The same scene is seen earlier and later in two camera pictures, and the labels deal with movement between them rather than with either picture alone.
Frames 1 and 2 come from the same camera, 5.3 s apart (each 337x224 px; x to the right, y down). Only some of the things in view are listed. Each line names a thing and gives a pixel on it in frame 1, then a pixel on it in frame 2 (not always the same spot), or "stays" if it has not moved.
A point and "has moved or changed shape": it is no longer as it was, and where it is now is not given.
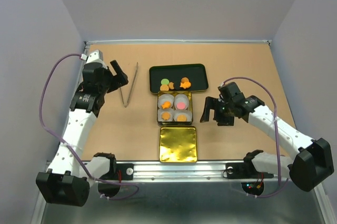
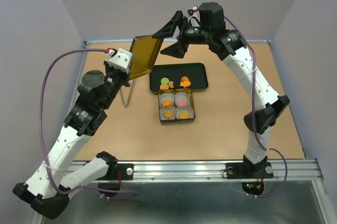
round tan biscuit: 181,118 has moved or changed shape
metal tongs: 124,103 stays
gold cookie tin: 175,108 stays
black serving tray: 197,74 stays
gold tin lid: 178,144 → 144,49
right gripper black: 212,103 → 168,30
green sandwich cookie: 165,81 stays
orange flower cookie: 165,115 has moved or changed shape
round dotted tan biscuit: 164,88 stays
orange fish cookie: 185,84 stays
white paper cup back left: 166,101 stays
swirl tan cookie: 184,80 stays
